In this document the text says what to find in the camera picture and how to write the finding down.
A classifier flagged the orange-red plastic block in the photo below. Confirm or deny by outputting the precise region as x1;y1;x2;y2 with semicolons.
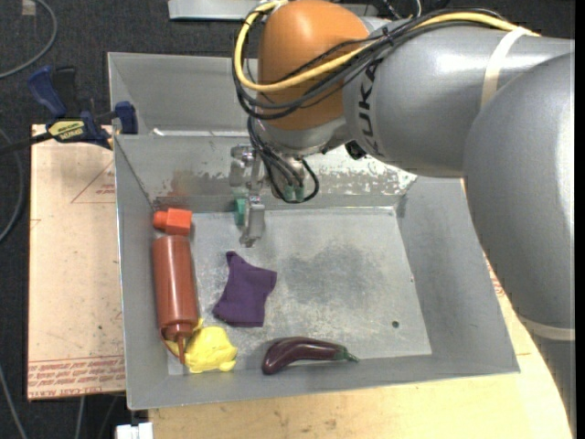
152;207;194;237

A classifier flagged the purple cloth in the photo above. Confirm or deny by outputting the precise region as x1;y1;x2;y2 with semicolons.
211;250;279;328

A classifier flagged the red-brown squeeze bottle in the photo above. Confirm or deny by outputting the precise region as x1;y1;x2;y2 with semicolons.
151;234;201;365

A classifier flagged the grey metal bin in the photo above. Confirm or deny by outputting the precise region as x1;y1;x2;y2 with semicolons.
108;51;521;412

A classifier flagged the purple toy eggplant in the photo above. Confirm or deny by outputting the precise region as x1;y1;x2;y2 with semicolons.
261;336;361;377

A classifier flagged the yellow soft toy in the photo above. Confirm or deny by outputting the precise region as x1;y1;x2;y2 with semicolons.
163;317;239;374

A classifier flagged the brown cardboard board red print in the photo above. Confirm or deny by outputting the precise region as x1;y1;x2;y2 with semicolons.
27;123;127;401

